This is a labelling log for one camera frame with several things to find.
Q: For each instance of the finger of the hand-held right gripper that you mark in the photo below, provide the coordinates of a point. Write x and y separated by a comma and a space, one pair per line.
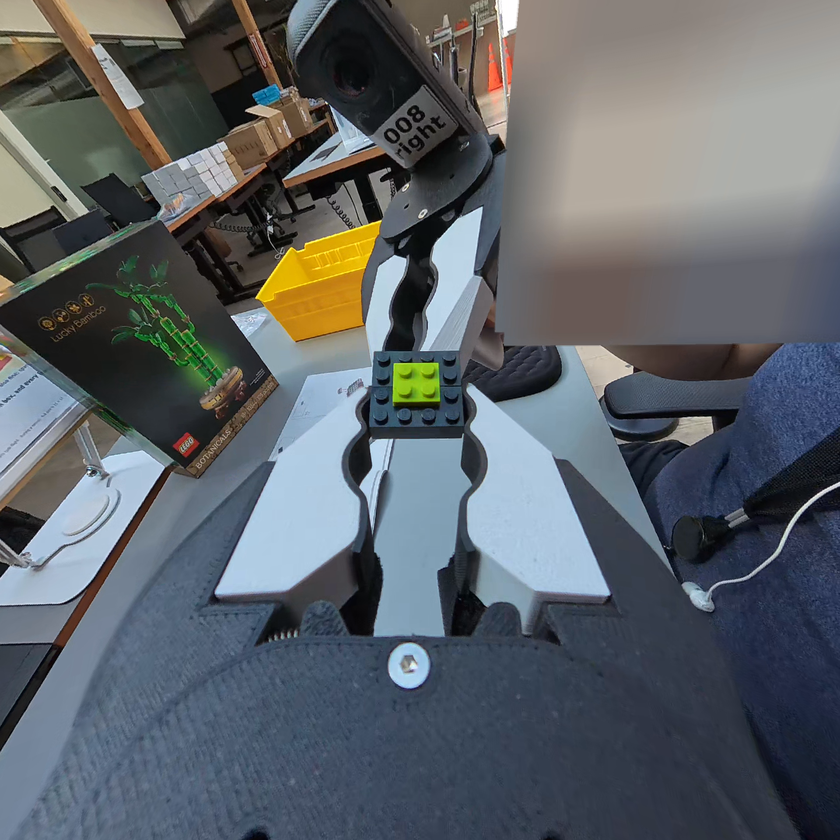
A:
463, 275
380, 308

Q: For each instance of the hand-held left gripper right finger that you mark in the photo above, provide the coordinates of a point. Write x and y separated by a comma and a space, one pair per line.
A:
531, 525

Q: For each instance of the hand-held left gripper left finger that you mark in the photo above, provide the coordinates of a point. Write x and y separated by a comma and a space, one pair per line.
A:
295, 512

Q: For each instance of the lime green toy brick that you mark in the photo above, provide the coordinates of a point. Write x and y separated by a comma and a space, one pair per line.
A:
417, 384

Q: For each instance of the black toy brick plate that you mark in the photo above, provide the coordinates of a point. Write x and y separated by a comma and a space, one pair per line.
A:
420, 423

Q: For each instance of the person's right forearm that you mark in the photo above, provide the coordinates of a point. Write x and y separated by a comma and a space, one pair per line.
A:
689, 359

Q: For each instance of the grey desk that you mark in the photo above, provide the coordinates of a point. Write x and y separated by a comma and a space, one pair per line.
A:
581, 426

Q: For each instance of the yellow plastic bin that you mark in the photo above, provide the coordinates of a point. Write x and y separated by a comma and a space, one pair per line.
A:
315, 295

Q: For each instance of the grey table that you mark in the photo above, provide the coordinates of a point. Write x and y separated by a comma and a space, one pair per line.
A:
334, 161

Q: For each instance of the white instruction booklet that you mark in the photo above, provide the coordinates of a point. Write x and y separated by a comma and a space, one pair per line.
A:
315, 407

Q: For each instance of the orange traffic cone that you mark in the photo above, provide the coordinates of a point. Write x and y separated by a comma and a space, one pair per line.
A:
495, 72

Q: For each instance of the black quilted pad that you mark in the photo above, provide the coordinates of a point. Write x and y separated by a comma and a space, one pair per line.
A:
525, 374

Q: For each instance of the open cardboard box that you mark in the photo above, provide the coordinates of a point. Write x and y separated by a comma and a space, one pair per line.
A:
272, 124

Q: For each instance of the clear plastic bag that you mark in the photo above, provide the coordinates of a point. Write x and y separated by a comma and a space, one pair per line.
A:
249, 323

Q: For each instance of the black chair armrest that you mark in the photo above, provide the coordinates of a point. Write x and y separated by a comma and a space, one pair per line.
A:
656, 400

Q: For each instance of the wood-edged table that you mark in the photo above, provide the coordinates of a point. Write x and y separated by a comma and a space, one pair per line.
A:
216, 197

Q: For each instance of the stack of white boxes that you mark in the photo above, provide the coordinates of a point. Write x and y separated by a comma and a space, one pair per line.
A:
197, 174

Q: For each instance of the black toy set box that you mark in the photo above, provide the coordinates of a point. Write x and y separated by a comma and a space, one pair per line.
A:
131, 367

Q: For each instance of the person's blue shirt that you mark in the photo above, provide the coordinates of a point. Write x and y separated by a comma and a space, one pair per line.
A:
754, 656

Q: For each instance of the white paper notice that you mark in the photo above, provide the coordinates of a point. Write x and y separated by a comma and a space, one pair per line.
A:
118, 75

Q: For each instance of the acrylic sign stand white base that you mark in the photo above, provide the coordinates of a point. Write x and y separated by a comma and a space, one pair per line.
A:
39, 394

